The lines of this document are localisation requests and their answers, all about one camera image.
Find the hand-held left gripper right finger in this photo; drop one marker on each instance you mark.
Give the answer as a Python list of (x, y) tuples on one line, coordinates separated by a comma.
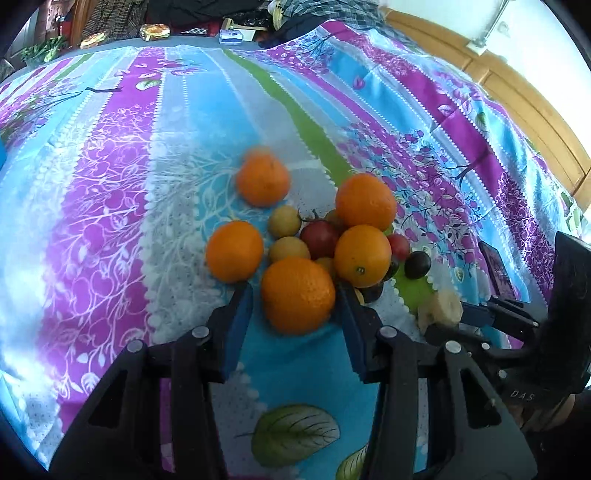
[(353, 337)]

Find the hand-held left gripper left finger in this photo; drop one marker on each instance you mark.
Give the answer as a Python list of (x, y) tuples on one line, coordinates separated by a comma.
[(238, 332)]

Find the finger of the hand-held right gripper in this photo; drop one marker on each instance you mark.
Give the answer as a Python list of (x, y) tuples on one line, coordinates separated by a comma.
[(478, 314), (438, 333)]

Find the peeled banana piece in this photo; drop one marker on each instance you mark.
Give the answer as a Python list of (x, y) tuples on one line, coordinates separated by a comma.
[(441, 309)]

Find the small mandarin orange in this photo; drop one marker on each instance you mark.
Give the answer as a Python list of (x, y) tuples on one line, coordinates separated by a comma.
[(364, 201), (362, 256), (262, 180), (234, 251), (298, 295)]

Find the blue plastic colander basket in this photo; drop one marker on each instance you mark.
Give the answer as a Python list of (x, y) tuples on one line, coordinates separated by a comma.
[(2, 157)]

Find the person's right hand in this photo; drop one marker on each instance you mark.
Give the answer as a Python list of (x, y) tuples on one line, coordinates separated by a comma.
[(547, 413)]

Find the black smartphone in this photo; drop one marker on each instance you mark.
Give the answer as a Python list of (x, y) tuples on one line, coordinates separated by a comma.
[(497, 270)]

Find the striped floral bed sheet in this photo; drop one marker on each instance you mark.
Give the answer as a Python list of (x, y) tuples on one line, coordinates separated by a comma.
[(92, 230)]

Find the wooden headboard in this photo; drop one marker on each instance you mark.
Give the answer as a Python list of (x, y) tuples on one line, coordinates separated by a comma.
[(531, 101)]

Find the blue and white box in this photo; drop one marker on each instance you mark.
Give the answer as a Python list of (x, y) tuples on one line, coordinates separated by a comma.
[(231, 37)]

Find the gold snack packet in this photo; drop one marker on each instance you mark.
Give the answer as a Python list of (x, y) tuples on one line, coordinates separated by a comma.
[(154, 31), (94, 40)]

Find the black garment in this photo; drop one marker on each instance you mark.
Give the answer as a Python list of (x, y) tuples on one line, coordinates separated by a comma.
[(207, 9)]

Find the blue plaid cloth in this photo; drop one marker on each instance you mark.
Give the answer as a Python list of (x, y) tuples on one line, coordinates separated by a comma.
[(318, 10)]

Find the brown checked cloth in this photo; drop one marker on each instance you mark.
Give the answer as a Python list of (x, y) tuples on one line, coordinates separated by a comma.
[(115, 14)]

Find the green snack packet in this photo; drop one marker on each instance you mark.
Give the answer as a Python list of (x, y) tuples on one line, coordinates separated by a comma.
[(44, 50)]

